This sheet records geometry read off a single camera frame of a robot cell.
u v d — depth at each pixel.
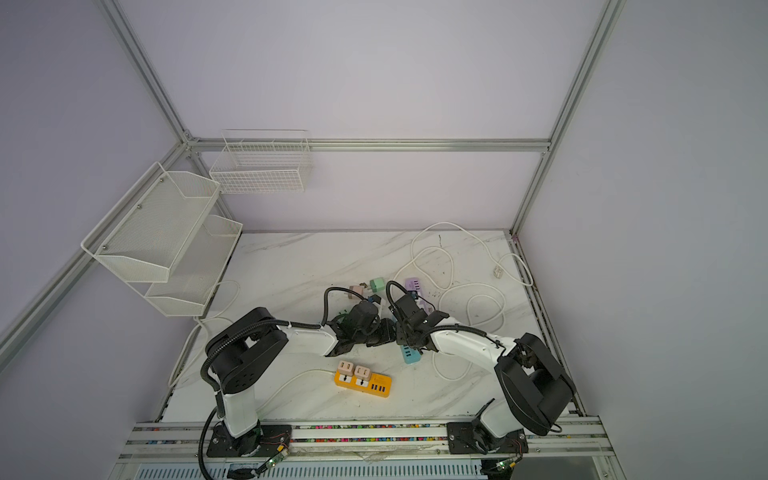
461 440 0.73
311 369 0.85
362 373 0.78
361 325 0.74
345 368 0.78
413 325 0.66
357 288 1.03
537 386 0.43
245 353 0.50
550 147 0.93
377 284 1.02
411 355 0.86
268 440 0.74
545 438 0.75
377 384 0.80
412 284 1.02
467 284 1.05
